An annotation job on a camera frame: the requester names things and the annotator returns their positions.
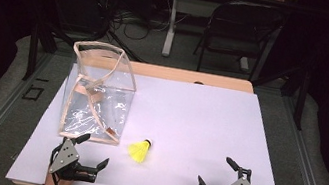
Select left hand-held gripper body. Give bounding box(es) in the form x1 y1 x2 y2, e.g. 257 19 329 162
47 135 103 185

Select clear plastic bag beige trim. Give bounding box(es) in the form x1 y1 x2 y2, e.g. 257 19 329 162
56 37 144 149

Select yellow shuttlecock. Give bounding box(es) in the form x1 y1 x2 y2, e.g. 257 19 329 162
125 135 154 166

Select person's left hand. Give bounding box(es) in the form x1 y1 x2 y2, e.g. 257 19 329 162
44 172 75 185

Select black metal stand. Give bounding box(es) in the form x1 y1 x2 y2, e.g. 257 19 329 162
276 58 315 132
21 0 67 86

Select black folding chair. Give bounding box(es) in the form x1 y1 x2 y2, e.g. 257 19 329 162
189 0 290 87

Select white-legged desk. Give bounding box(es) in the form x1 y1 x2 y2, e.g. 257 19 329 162
142 0 300 78

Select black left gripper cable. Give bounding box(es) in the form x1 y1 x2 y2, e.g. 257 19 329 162
48 146 72 185

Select bundle of floor cables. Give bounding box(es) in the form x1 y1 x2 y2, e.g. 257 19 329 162
94 0 192 50

